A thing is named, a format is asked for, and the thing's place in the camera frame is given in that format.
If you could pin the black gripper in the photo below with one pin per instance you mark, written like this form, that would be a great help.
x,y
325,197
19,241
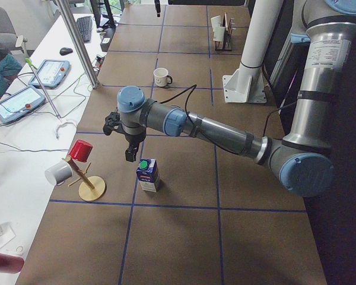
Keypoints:
x,y
134,139

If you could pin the blue milk carton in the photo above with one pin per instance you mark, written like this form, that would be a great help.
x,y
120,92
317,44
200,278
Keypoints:
x,y
148,175

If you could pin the white smiley face mug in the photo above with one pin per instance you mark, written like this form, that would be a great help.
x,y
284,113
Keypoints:
x,y
162,77

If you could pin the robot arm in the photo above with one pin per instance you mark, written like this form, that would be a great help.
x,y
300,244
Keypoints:
x,y
322,32

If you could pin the red cup on stand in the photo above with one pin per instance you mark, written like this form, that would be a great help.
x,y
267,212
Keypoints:
x,y
81,151

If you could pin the white cup on stand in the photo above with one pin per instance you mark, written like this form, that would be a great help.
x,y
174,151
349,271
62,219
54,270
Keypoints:
x,y
58,173

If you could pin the wooden mug tree stand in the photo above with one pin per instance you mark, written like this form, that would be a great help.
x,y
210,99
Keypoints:
x,y
91,188

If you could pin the teach pendant far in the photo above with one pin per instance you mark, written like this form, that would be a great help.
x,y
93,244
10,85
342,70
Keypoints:
x,y
53,72

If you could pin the teach pendant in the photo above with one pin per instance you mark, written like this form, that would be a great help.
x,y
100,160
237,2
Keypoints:
x,y
21,103
53,72

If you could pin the teach pendant near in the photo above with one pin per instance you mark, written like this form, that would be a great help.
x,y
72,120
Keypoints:
x,y
21,103

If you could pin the black computer mouse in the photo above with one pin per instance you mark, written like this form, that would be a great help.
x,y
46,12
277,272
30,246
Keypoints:
x,y
65,51

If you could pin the black keyboard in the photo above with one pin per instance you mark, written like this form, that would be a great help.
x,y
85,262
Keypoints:
x,y
84,25

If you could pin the white ribbed HOME mug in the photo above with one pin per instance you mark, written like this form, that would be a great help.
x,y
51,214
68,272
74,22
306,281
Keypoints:
x,y
219,32

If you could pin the red bottle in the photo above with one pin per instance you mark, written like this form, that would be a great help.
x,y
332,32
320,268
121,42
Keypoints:
x,y
10,264

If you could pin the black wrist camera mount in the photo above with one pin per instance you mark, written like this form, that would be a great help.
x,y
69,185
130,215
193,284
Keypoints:
x,y
112,124

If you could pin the aluminium camera post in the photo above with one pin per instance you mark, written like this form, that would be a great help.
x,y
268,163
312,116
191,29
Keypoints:
x,y
75,35

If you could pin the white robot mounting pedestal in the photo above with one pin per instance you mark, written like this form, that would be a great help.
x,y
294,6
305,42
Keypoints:
x,y
245,85

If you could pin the black wire mug rack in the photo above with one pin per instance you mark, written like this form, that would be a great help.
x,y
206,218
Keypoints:
x,y
226,44

